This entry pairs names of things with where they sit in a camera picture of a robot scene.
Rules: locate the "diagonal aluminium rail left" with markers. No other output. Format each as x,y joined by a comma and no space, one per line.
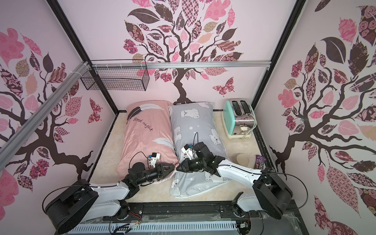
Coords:
11,147

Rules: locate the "pink good night pillow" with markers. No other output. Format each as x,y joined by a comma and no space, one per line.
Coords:
147,130

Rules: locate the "horizontal aluminium rail back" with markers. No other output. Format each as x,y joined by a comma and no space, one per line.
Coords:
182,65

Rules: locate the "white slotted cable duct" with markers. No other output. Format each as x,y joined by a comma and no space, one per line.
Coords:
154,228

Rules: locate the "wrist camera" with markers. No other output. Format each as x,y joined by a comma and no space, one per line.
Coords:
154,158
187,152

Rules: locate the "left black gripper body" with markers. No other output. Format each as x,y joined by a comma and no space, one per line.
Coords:
154,173

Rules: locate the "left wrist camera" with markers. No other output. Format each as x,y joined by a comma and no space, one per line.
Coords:
154,158

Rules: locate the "black wire basket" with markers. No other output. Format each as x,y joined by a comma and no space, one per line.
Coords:
117,75

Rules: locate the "grey polar bear pillow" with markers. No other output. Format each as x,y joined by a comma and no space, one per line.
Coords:
192,123

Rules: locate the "mint and chrome toaster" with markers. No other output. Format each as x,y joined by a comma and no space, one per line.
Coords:
238,118

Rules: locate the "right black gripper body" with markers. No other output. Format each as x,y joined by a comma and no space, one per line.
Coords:
189,165

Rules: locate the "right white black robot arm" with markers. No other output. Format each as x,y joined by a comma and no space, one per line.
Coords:
271,193

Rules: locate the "round beige coaster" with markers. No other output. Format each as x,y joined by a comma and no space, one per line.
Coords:
243,160

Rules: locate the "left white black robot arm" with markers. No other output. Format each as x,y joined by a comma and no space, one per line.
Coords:
83,201

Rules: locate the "purple snack packet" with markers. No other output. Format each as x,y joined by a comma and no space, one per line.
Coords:
260,162

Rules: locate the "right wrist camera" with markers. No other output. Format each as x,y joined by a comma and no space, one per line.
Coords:
187,152

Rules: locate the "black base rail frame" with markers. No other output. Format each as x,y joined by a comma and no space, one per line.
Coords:
249,223

